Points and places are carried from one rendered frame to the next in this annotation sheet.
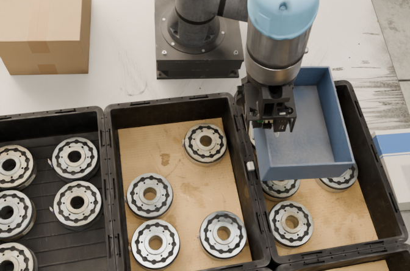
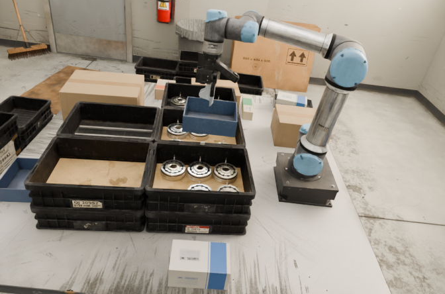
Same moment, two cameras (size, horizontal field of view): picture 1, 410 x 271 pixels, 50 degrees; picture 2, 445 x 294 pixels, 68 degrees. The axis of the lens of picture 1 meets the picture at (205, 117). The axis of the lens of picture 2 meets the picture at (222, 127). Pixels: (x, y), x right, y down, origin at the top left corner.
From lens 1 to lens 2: 1.42 m
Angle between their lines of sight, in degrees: 68
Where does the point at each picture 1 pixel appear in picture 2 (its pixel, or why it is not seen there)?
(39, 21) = (288, 114)
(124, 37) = not seen: hidden behind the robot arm
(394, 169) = (197, 245)
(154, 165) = (214, 138)
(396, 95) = not seen: outside the picture
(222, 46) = (291, 177)
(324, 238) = (161, 185)
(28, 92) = (261, 130)
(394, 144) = (217, 252)
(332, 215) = not seen: hidden behind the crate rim
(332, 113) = (212, 125)
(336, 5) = (368, 284)
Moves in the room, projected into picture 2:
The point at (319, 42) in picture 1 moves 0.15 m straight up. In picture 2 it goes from (320, 257) to (332, 231)
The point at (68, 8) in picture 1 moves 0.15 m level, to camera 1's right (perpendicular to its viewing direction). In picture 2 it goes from (298, 121) to (295, 134)
